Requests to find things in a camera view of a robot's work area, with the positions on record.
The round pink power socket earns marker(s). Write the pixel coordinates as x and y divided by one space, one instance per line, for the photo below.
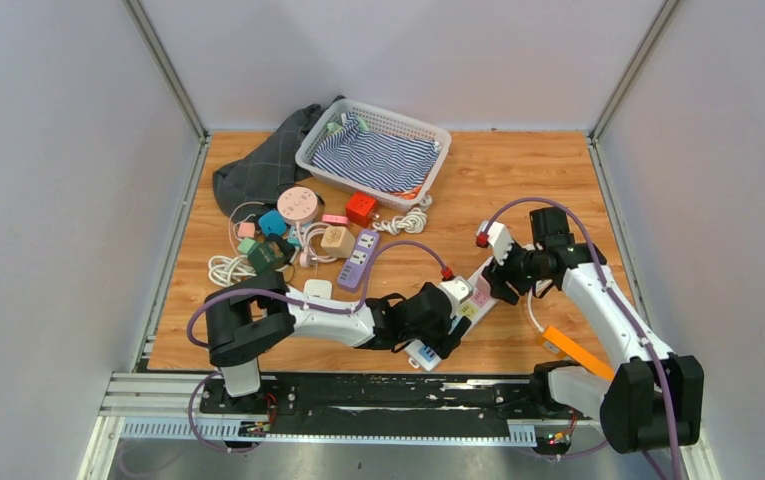
298 205

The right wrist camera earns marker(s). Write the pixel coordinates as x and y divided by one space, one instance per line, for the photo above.
497 236

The pink cube plug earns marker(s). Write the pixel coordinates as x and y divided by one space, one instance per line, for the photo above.
338 220

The blue cube plug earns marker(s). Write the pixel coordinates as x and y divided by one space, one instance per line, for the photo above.
272 223

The white long power strip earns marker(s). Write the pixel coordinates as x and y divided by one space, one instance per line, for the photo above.
469 314

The small green plug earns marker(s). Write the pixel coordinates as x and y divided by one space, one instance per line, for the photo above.
247 245

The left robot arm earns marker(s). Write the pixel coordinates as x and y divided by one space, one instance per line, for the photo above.
248 319

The white cube plug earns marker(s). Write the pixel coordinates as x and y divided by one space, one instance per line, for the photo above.
318 288

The small pink plug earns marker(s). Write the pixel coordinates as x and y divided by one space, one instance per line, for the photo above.
246 230

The white plastic basket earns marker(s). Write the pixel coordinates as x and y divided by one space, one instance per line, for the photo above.
383 121

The blue striped cloth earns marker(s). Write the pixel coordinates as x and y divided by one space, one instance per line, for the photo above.
383 162

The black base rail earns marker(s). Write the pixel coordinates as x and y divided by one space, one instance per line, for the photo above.
387 404

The dark green dragon cube plug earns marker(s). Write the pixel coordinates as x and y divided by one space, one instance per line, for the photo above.
269 256

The beige cube plug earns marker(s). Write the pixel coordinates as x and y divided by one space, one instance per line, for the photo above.
338 242

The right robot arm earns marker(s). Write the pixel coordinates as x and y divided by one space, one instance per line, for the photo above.
654 397

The purple power strip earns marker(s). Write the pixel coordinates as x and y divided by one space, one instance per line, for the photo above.
355 266

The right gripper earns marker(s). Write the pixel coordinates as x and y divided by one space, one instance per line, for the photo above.
501 289

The orange power strip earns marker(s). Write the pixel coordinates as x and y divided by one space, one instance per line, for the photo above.
564 348

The red cube plug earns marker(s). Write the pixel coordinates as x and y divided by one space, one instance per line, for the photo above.
361 209

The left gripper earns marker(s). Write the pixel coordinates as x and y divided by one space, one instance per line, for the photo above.
442 340

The dark grey checked cloth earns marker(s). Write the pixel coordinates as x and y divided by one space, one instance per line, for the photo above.
244 186

